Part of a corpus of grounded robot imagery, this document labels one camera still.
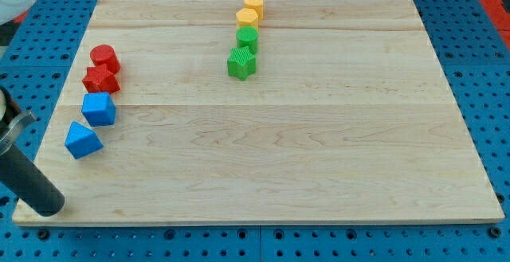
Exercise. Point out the green star block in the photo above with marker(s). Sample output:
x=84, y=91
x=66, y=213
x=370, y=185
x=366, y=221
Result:
x=241, y=63

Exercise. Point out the yellow hexagon block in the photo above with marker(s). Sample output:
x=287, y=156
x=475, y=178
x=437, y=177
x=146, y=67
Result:
x=247, y=17

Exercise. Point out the yellow heart block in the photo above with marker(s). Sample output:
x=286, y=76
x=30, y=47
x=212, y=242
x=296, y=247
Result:
x=256, y=5

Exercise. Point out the red cylinder block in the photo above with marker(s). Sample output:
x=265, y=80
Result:
x=105, y=55

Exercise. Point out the blue cube block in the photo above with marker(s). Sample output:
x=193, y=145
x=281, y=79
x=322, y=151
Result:
x=98, y=109

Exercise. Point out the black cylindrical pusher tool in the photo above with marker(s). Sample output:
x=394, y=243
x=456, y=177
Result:
x=27, y=182

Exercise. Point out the red star block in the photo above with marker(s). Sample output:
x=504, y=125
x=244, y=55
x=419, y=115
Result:
x=100, y=79

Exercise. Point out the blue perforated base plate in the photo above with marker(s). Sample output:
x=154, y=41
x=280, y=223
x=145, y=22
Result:
x=471, y=38

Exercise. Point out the blue triangular prism block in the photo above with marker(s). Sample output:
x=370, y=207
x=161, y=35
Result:
x=82, y=141

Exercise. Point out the green cylinder block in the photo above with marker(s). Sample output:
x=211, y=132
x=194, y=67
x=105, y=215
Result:
x=247, y=36

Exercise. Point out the silver tool mount clamp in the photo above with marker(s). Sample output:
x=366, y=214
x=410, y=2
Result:
x=13, y=120

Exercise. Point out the wooden board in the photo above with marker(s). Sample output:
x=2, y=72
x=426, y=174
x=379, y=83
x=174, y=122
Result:
x=348, y=120

